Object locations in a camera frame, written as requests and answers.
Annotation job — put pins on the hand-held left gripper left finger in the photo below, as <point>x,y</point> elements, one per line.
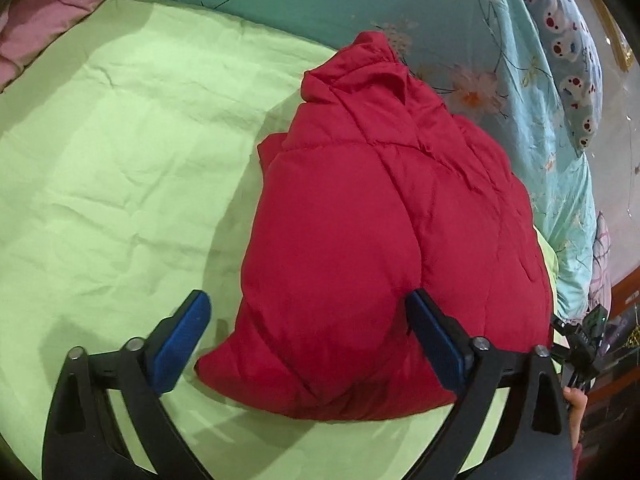
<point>177,347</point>

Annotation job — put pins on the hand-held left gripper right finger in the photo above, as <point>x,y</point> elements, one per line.
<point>437,347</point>

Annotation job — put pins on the red quilted jacket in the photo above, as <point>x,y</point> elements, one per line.
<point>385,240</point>

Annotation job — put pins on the person's right hand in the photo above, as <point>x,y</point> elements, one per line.
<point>576,407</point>

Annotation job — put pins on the pink patterned cloth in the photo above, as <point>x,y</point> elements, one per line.
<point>600,260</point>

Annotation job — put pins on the light green bed sheet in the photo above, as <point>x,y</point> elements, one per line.
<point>130,160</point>

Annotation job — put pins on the bear print pillow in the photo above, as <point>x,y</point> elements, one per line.
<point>565,45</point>

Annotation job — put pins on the teal floral quilt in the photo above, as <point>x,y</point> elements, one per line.
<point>450,35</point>

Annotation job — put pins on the pink quilt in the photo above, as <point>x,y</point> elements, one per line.
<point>45,5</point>

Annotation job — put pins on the gold picture frame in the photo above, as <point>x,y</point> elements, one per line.
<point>622,40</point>

